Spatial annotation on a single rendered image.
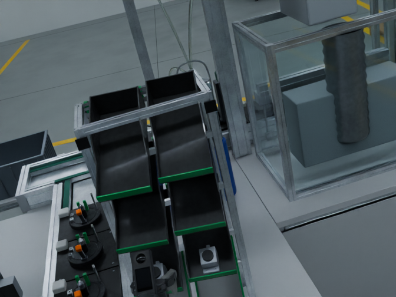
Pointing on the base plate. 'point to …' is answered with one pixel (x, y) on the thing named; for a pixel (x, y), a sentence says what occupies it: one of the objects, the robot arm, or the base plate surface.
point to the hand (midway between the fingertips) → (156, 273)
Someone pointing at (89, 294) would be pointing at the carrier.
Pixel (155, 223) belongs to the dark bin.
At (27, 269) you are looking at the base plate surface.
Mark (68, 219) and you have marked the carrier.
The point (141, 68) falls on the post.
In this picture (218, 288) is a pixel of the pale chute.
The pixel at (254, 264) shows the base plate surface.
